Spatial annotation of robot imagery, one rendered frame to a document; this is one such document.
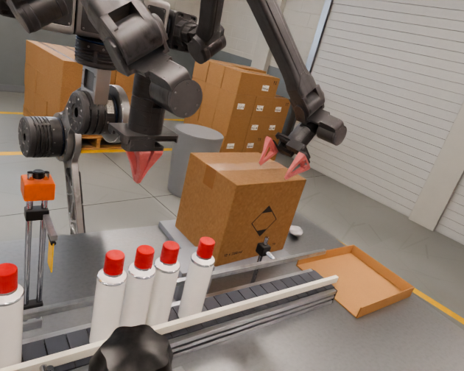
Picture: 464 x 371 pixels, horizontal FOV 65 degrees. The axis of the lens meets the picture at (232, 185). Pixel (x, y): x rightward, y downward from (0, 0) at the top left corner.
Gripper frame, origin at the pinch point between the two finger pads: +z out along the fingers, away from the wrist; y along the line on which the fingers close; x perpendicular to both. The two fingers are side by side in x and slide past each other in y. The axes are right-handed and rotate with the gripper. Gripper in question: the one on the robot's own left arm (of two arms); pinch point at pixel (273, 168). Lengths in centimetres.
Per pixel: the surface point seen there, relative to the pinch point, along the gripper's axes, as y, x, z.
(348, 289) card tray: 23.9, 41.1, 9.8
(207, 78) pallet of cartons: -296, 192, -120
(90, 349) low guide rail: 13, -26, 55
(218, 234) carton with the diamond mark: -4.8, 6.7, 23.5
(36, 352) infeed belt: 6, -29, 62
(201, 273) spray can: 14.0, -16.0, 32.5
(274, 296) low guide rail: 19.4, 8.3, 26.5
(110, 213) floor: -172, 116, 61
